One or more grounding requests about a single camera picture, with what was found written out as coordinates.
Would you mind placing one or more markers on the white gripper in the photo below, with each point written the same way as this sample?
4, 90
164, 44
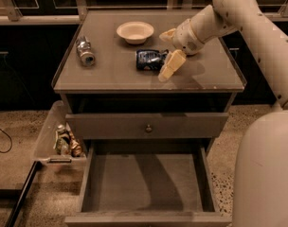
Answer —
186, 38

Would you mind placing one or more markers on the crushed blue pepsi can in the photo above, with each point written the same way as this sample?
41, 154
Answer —
150, 59

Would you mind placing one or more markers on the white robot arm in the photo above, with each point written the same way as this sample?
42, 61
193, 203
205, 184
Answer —
261, 170

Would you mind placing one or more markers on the silver crushed can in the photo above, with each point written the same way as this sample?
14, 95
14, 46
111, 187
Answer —
84, 51

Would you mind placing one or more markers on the round brass drawer knob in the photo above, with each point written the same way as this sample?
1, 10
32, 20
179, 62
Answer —
148, 129

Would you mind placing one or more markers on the closed grey top drawer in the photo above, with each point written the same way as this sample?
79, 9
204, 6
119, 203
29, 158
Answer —
100, 126

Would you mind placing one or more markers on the grey wooden drawer cabinet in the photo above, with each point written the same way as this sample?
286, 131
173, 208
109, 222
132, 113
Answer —
206, 83

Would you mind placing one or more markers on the open grey middle drawer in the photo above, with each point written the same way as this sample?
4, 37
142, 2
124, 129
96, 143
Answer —
149, 186

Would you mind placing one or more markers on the white paper bowl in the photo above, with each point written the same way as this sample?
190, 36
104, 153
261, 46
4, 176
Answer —
135, 32

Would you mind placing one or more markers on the crumpled snack bags in bin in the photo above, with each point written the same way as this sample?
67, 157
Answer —
66, 143

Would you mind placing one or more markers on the clear plastic storage bin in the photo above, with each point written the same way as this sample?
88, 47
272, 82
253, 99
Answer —
44, 151

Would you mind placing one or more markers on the metal window frame rail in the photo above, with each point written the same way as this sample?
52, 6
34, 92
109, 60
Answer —
36, 14

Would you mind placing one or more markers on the black floor rail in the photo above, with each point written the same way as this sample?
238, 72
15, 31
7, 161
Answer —
15, 211

